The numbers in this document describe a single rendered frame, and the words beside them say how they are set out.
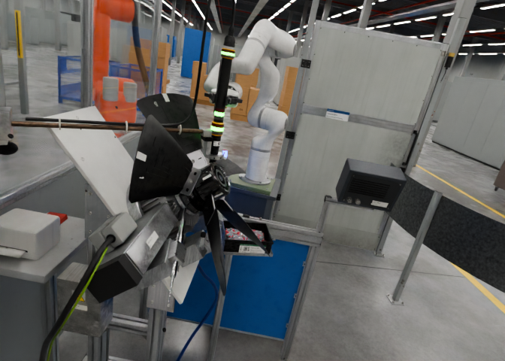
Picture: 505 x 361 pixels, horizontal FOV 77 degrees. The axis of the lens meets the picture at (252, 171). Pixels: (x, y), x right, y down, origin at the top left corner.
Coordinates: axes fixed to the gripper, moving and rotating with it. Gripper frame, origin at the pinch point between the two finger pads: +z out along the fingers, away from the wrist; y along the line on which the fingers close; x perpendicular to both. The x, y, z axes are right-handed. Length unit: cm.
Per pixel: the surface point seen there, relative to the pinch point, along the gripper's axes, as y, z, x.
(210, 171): -2.0, 13.3, -21.1
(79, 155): 35.0, 23.5, -20.2
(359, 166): -62, -33, -22
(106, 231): 17, 41, -32
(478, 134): -627, -843, -72
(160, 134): 10.0, 28.8, -8.0
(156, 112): 20.0, 4.5, -7.6
